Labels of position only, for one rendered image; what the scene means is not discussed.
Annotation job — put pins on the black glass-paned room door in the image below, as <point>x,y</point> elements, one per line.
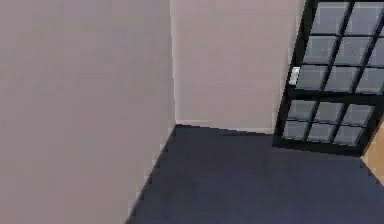
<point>330,95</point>

